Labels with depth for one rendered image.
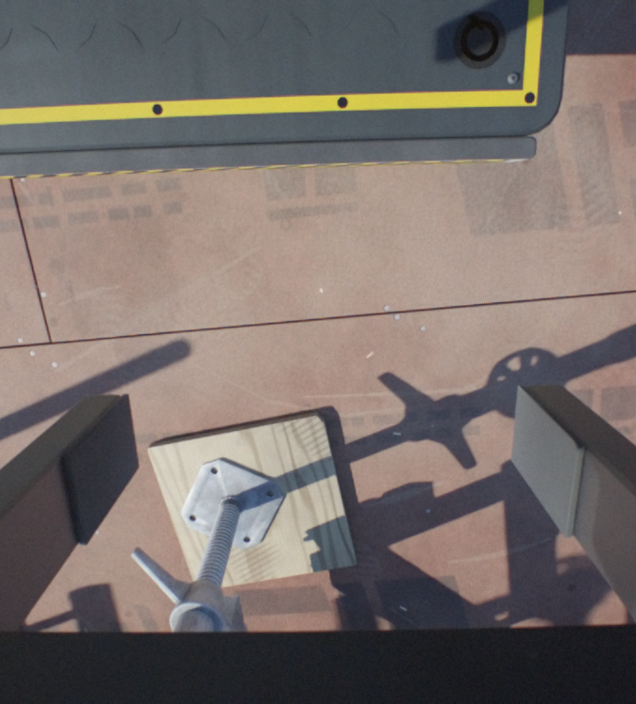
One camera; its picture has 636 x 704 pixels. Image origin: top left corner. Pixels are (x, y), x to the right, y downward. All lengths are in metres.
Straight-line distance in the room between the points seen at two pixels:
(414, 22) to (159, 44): 0.21
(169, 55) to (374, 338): 0.51
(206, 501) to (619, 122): 0.88
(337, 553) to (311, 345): 0.39
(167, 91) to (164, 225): 0.36
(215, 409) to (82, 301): 0.28
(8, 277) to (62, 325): 0.11
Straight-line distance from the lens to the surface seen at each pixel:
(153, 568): 0.74
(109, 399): 0.17
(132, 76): 0.52
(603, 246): 0.91
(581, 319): 0.92
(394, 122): 0.49
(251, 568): 1.03
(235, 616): 0.91
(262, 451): 0.90
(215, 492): 0.94
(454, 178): 0.83
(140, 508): 1.03
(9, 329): 0.98
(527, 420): 0.16
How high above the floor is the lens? 0.80
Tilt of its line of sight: 73 degrees down
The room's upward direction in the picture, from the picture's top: 177 degrees counter-clockwise
